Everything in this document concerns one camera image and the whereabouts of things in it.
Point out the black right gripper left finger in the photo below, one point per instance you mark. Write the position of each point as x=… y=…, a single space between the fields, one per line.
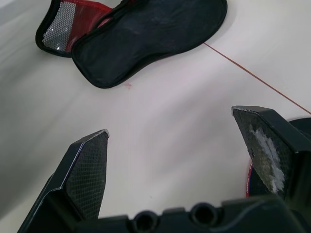
x=83 y=174

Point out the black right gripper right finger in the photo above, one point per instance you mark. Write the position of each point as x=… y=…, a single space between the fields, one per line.
x=272 y=150

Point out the red-rimmed black object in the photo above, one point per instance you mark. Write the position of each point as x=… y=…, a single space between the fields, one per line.
x=257 y=179

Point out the black red mesh pouch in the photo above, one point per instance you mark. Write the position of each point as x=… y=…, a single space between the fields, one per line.
x=136 y=38

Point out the thin red line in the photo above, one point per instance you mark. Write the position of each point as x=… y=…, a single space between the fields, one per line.
x=255 y=75

